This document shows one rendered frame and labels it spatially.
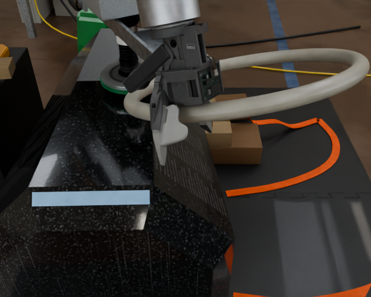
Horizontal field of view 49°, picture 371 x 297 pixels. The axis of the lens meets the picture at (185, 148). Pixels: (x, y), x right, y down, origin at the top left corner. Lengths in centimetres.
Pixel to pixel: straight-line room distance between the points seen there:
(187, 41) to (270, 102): 15
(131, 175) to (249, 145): 132
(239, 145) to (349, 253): 81
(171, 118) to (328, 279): 151
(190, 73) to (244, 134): 188
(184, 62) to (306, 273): 152
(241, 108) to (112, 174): 62
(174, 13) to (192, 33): 4
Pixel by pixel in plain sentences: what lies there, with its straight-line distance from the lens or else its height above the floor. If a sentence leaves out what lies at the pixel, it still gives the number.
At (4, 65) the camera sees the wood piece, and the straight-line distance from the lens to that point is 185.
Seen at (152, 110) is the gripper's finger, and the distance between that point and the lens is 62.
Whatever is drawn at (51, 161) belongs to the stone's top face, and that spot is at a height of 84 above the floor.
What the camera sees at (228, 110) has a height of 128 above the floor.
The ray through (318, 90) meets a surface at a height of 130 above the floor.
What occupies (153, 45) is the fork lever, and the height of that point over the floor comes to 109.
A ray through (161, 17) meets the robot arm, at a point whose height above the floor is 141.
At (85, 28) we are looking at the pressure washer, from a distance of 311.
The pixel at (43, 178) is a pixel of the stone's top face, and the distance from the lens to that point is 120.
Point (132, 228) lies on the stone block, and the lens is 113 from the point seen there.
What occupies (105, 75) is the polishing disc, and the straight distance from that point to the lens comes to 151.
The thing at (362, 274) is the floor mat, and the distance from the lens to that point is 209.
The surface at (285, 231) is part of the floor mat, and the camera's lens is 213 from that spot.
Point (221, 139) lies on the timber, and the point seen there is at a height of 20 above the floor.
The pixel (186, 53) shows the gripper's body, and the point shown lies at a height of 136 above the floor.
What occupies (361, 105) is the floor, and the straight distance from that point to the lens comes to 321.
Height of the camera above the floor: 163
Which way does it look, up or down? 40 degrees down
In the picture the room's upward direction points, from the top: straight up
